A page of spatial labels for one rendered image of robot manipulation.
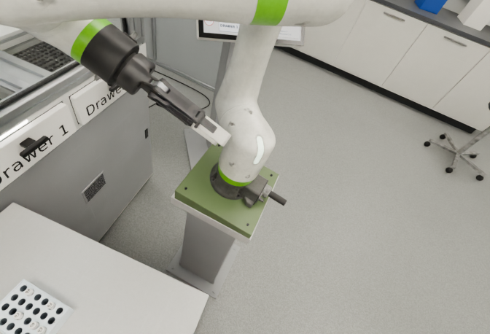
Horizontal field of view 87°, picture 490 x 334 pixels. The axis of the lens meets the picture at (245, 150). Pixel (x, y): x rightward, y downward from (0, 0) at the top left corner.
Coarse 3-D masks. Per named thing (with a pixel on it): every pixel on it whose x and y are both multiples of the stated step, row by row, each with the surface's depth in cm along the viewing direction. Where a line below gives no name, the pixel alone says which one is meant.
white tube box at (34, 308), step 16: (16, 288) 55; (32, 288) 55; (0, 304) 52; (16, 304) 53; (32, 304) 55; (64, 304) 55; (0, 320) 51; (16, 320) 51; (32, 320) 52; (48, 320) 53; (64, 320) 55
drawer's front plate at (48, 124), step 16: (48, 112) 70; (64, 112) 73; (32, 128) 66; (48, 128) 70; (64, 128) 76; (0, 144) 60; (16, 144) 63; (48, 144) 73; (0, 160) 61; (16, 160) 65; (32, 160) 70; (16, 176) 67
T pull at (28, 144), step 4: (44, 136) 66; (24, 140) 65; (28, 140) 65; (32, 140) 65; (40, 140) 65; (44, 140) 66; (20, 144) 64; (24, 144) 64; (28, 144) 64; (32, 144) 64; (36, 144) 65; (40, 144) 66; (28, 148) 63; (32, 148) 64; (36, 148) 65; (20, 152) 62; (24, 152) 62; (28, 152) 63; (20, 156) 62; (24, 156) 62
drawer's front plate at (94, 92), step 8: (88, 88) 79; (96, 88) 82; (104, 88) 85; (120, 88) 93; (72, 96) 75; (80, 96) 77; (88, 96) 80; (96, 96) 83; (104, 96) 87; (72, 104) 77; (80, 104) 78; (88, 104) 81; (104, 104) 88; (80, 112) 79; (96, 112) 86; (80, 120) 81; (88, 120) 84
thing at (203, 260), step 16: (192, 208) 79; (192, 224) 96; (208, 224) 91; (192, 240) 106; (208, 240) 100; (224, 240) 94; (240, 240) 80; (176, 256) 140; (192, 256) 119; (208, 256) 111; (224, 256) 104; (176, 272) 135; (192, 272) 135; (208, 272) 125; (224, 272) 140; (208, 288) 133
